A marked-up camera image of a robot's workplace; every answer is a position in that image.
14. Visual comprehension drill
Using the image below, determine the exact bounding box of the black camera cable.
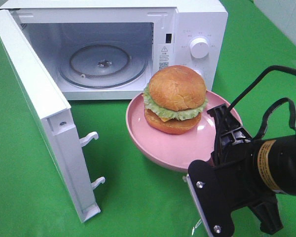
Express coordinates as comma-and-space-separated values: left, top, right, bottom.
226, 65, 296, 139

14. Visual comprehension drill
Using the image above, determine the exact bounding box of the green table cloth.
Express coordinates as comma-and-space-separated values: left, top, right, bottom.
0, 0, 296, 237

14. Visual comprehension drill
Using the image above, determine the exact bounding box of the glass microwave turntable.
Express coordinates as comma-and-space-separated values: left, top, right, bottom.
59, 41, 151, 89

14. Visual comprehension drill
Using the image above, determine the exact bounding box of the upper white microwave knob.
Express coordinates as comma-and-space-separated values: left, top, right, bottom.
189, 36, 210, 59

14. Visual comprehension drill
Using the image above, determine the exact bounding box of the burger with lettuce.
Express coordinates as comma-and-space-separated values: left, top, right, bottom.
143, 65, 207, 135

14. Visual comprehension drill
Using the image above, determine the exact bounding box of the white microwave knob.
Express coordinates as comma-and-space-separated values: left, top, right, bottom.
189, 36, 210, 59
194, 69, 205, 79

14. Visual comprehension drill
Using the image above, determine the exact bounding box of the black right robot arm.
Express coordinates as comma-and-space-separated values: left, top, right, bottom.
208, 98, 296, 235

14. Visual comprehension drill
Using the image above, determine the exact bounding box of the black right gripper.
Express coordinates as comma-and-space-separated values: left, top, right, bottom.
207, 104, 283, 234

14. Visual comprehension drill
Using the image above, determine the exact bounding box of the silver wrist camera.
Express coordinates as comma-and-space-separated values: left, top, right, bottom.
186, 160, 235, 237

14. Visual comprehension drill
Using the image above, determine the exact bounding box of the lower white microwave knob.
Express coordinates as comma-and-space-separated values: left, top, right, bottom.
194, 69, 205, 79

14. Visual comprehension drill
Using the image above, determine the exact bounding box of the white microwave door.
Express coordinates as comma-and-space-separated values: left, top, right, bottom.
0, 10, 105, 223

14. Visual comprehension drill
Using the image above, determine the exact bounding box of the clear tape patch centre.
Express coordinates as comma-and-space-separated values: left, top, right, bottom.
187, 217, 204, 237

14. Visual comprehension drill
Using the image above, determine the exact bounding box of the pink plate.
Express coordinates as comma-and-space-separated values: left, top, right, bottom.
126, 91, 230, 172

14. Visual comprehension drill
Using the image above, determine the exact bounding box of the white microwave oven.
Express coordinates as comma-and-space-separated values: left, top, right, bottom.
0, 0, 228, 100

